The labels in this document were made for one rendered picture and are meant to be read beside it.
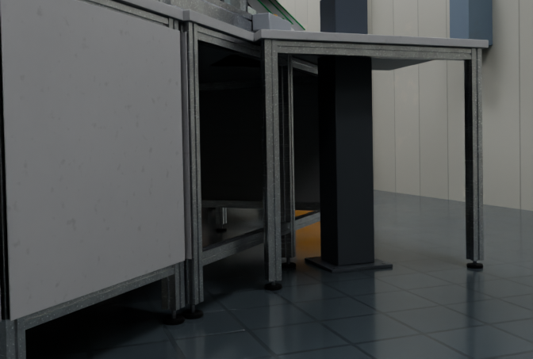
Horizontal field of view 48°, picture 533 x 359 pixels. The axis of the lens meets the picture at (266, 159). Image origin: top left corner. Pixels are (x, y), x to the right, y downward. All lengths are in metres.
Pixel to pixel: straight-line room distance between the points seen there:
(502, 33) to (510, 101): 0.49
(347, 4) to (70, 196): 1.44
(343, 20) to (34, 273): 1.55
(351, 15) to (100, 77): 1.25
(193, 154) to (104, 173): 0.36
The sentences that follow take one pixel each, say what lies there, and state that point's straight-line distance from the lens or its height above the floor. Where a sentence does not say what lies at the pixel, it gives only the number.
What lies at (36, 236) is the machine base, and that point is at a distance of 1.25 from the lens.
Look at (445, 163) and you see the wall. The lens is 5.10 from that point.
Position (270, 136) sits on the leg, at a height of 0.51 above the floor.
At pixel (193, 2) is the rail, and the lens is 1.87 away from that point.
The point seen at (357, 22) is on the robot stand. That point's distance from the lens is 2.39.
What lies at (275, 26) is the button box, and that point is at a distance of 2.24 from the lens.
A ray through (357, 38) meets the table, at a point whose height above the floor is 0.84.
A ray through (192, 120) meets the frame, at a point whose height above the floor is 0.56.
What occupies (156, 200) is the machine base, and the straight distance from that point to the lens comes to 1.55.
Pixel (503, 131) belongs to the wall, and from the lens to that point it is 4.57.
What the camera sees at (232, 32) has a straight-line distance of 1.90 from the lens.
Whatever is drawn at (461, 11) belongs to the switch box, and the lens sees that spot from 4.67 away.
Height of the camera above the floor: 0.49
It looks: 2 degrees down
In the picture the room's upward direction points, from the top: 1 degrees counter-clockwise
